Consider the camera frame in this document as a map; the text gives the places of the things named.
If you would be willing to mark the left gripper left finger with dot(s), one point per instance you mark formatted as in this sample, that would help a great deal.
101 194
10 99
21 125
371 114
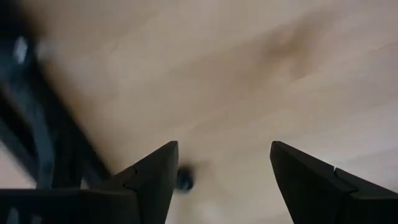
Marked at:
140 193

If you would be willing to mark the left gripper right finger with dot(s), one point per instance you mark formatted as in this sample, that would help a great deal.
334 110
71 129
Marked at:
311 193

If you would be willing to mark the blueberry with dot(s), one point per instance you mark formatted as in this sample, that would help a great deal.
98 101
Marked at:
186 180

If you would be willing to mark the black aluminium table frame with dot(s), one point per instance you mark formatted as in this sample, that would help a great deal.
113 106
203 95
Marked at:
46 140

